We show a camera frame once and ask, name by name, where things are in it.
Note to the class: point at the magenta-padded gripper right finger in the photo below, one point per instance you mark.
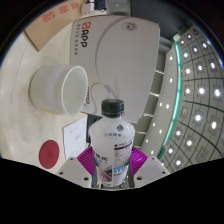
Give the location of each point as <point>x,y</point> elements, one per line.
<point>138,160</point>

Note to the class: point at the brown kraft paper envelope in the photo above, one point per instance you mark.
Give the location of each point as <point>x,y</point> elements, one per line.
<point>50,23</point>

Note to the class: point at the group of ceiling lights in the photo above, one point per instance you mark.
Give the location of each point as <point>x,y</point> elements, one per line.
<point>201,90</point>

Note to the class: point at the flat black electronic device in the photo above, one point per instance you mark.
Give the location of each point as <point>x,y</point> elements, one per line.
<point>100,5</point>

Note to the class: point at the flat round red coaster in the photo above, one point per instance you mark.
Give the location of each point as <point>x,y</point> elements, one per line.
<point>49,154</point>

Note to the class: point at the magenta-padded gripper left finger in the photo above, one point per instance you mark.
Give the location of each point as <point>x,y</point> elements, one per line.
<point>85,160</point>

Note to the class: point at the white cardboard paper box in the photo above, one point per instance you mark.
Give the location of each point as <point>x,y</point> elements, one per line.
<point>123,60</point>

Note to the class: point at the clear plastic water bottle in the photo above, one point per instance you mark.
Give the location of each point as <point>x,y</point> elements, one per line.
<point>111,140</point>

